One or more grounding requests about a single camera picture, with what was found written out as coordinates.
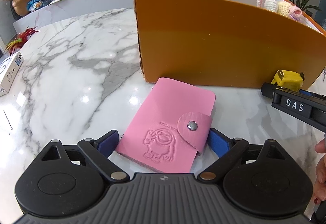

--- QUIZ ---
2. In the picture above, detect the large orange cardboard box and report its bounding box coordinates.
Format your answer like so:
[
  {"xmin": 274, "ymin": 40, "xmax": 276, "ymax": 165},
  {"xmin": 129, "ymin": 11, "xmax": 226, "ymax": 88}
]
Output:
[{"xmin": 134, "ymin": 0, "xmax": 325, "ymax": 89}]

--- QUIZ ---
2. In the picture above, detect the yellow tape measure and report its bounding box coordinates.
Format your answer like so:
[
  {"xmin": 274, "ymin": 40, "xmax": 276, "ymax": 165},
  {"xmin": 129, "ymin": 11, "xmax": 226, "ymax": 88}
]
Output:
[{"xmin": 271, "ymin": 70, "xmax": 305, "ymax": 92}]

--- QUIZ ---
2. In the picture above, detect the red feather decoration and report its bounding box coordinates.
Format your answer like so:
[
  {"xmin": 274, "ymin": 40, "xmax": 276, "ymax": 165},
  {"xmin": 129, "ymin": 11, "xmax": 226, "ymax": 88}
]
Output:
[{"xmin": 5, "ymin": 27, "xmax": 39, "ymax": 56}]

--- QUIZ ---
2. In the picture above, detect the pink leather card wallet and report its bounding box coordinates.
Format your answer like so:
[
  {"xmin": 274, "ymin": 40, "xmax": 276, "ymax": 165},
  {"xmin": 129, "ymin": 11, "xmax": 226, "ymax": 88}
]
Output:
[{"xmin": 116, "ymin": 78, "xmax": 216, "ymax": 173}]

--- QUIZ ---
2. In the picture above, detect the person right hand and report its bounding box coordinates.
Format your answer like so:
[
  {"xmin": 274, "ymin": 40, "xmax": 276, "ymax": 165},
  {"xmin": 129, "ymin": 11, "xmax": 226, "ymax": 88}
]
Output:
[{"xmin": 312, "ymin": 139, "xmax": 326, "ymax": 205}]

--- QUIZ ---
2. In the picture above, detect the white marble tv cabinet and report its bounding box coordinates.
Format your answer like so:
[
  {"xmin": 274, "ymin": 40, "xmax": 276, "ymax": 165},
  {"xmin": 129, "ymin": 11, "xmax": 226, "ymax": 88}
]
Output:
[{"xmin": 13, "ymin": 0, "xmax": 133, "ymax": 34}]

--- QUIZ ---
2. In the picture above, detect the cream crochet sheep doll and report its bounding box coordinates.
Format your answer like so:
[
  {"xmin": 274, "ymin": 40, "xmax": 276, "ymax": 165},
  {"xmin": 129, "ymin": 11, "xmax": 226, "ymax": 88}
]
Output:
[{"xmin": 256, "ymin": 0, "xmax": 303, "ymax": 22}]

